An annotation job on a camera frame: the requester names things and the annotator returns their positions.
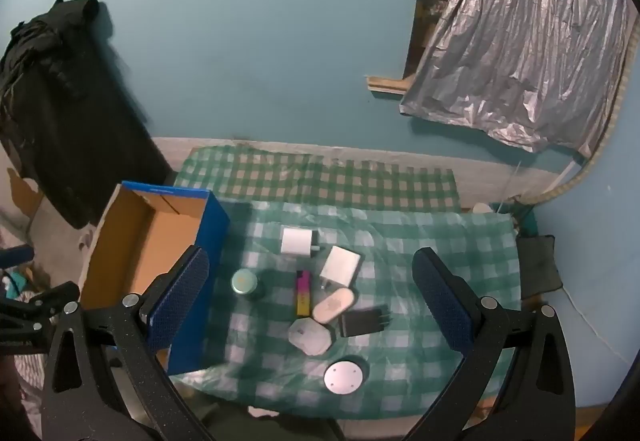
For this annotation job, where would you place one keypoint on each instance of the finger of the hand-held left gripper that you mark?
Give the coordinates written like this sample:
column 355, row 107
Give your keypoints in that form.
column 47, row 301

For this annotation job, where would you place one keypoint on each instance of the silver plastic bag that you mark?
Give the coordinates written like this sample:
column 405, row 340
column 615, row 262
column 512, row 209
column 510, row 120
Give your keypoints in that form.
column 525, row 46

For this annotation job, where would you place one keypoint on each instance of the blue cardboard box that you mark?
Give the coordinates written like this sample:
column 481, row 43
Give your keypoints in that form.
column 150, row 241

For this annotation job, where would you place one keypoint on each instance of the dark cushion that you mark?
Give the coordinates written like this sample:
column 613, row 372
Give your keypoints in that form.
column 537, row 266

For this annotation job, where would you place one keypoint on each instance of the green checkered tablecloth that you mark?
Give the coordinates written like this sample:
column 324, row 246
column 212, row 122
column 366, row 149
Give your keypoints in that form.
column 425, row 231

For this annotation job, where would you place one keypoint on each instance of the round black and silver disc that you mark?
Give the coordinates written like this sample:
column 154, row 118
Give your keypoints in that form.
column 342, row 377

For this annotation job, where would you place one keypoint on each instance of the white octagonal box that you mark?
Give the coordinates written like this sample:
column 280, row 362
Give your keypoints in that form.
column 310, row 336

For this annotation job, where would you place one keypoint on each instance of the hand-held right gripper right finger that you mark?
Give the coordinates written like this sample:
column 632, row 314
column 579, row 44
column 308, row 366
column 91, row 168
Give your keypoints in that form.
column 444, row 306

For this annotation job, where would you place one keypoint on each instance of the pink and yellow lighter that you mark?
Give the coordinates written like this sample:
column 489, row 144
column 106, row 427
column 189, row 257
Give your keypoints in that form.
column 302, row 296

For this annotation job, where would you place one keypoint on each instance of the green tin can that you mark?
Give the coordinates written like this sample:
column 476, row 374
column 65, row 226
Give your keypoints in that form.
column 244, row 282

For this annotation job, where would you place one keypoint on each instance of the white cube charger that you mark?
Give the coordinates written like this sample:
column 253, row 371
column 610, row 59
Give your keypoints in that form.
column 296, row 241

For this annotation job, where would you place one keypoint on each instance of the wooden window frame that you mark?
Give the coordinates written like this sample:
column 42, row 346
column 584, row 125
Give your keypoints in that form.
column 385, row 85

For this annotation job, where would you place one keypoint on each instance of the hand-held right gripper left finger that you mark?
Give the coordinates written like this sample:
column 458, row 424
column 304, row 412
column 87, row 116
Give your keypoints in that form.
column 181, row 301

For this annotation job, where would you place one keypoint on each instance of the black jacket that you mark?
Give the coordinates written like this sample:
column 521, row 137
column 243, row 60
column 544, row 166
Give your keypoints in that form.
column 60, row 121

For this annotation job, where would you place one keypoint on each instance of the pink white oval case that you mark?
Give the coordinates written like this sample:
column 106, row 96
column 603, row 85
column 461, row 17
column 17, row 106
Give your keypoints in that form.
column 332, row 306

